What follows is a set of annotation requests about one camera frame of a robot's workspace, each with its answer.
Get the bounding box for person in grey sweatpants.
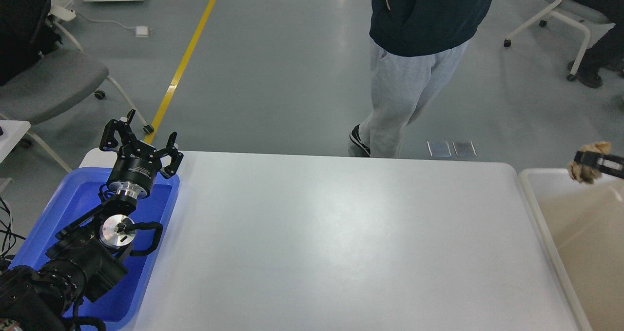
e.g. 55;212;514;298
350;0;492;158

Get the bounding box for white power adapter with cable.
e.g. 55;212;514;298
76;12;153;38

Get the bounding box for beige plastic bin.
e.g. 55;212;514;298
519;169;624;331

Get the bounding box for black cables at left edge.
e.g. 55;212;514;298
0;195;25;261

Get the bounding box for blue plastic bin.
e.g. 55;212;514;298
10;167;180;331

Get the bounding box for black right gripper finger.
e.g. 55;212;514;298
574;151;624;178

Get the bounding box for grey office chair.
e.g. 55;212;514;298
0;17;156;172

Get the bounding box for white side table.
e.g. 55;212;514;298
0;119;31;162

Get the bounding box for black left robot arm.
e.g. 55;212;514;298
1;110;184;331

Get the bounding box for left metal floor plate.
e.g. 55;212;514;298
427;140;452;158

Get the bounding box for brown paper ball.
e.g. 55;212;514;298
566;141;611;184

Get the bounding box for right metal floor plate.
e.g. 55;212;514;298
452;141;477;158

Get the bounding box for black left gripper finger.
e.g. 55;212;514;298
99;109;137;153
156;133;184;178

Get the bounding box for white framed chair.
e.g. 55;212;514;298
503;0;611;81

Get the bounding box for metal floor plate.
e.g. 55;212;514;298
427;140;452;158
452;141;477;158

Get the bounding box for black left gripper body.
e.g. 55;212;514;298
106;144;162;199

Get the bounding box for black jacket on chair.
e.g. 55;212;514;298
0;0;62;86

